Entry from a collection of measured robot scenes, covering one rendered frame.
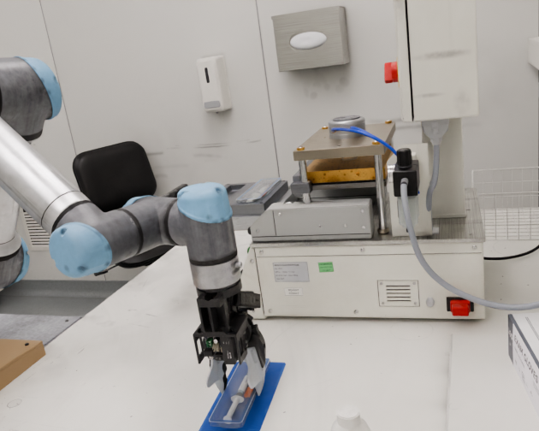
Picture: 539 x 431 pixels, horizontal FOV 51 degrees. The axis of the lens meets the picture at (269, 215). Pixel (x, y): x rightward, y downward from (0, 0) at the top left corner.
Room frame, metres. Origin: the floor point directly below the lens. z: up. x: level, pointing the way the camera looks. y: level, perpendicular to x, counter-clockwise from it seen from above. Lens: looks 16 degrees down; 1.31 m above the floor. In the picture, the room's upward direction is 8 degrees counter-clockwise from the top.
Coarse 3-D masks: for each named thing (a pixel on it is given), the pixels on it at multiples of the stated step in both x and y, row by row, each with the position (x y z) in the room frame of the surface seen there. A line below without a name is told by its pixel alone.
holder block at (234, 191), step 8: (232, 184) 1.40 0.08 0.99; (240, 184) 1.39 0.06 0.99; (248, 184) 1.38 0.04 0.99; (280, 184) 1.33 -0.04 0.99; (232, 192) 1.37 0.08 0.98; (240, 192) 1.30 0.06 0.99; (272, 192) 1.26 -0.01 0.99; (280, 192) 1.29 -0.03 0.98; (232, 200) 1.24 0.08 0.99; (264, 200) 1.20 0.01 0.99; (272, 200) 1.23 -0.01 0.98; (232, 208) 1.20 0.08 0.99; (240, 208) 1.19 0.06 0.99; (248, 208) 1.18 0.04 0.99; (256, 208) 1.18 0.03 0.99; (264, 208) 1.17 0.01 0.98
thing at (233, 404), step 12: (240, 372) 0.88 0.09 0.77; (228, 384) 0.85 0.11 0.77; (240, 384) 0.84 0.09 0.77; (228, 396) 0.81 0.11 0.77; (240, 396) 0.81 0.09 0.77; (252, 396) 0.80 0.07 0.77; (216, 408) 0.78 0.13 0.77; (228, 408) 0.78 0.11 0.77; (240, 408) 0.78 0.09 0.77; (216, 420) 0.75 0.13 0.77; (228, 420) 0.75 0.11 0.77; (240, 420) 0.74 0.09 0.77
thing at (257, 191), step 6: (258, 180) 1.36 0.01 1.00; (264, 180) 1.35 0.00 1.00; (270, 180) 1.34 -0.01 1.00; (276, 180) 1.33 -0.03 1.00; (252, 186) 1.30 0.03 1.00; (258, 186) 1.30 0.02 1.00; (264, 186) 1.29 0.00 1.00; (270, 186) 1.28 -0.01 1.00; (246, 192) 1.25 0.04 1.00; (252, 192) 1.25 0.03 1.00; (258, 192) 1.24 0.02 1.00; (264, 192) 1.23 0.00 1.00; (240, 198) 1.21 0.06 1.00; (246, 198) 1.20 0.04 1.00; (252, 198) 1.19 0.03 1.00
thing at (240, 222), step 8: (288, 192) 1.33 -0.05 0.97; (280, 200) 1.27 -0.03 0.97; (288, 200) 1.29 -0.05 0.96; (296, 200) 1.35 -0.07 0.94; (232, 216) 1.19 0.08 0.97; (240, 216) 1.18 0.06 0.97; (248, 216) 1.18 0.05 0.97; (256, 216) 1.17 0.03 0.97; (240, 224) 1.18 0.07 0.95; (248, 224) 1.18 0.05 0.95
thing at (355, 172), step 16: (320, 160) 1.24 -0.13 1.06; (336, 160) 1.21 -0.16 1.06; (352, 160) 1.19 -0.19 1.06; (368, 160) 1.17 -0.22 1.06; (384, 160) 1.14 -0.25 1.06; (320, 176) 1.13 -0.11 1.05; (336, 176) 1.12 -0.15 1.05; (352, 176) 1.11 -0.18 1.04; (368, 176) 1.10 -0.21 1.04; (384, 176) 1.09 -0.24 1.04
